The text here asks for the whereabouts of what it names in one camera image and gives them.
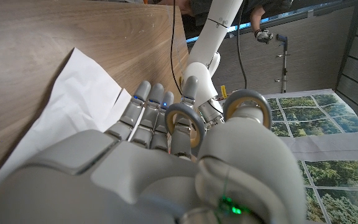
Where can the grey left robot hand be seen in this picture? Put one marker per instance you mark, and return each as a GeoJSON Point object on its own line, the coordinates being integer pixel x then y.
{"type": "Point", "coordinates": [211, 113]}

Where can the person's grey gloved hand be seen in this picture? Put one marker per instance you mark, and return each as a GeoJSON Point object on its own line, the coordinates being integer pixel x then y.
{"type": "Point", "coordinates": [263, 36]}

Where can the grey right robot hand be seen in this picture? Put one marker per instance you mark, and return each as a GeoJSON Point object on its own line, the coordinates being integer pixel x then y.
{"type": "Point", "coordinates": [151, 183]}

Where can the white paper sheet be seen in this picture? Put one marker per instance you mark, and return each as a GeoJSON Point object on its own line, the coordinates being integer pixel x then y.
{"type": "Point", "coordinates": [73, 93]}

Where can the person's bare forearm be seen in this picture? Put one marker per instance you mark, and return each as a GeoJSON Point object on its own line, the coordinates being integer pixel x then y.
{"type": "Point", "coordinates": [255, 18]}

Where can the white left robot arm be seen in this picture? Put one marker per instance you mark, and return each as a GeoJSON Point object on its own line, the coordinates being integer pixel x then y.
{"type": "Point", "coordinates": [213, 31]}

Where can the person in dark shirt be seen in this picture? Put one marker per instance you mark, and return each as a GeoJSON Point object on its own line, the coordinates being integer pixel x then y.
{"type": "Point", "coordinates": [272, 4]}

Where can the grey metal stand pole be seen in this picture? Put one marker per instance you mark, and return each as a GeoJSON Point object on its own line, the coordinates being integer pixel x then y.
{"type": "Point", "coordinates": [284, 62]}

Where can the printed forest window backdrop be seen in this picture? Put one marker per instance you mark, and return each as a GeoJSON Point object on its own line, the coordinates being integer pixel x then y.
{"type": "Point", "coordinates": [337, 146]}

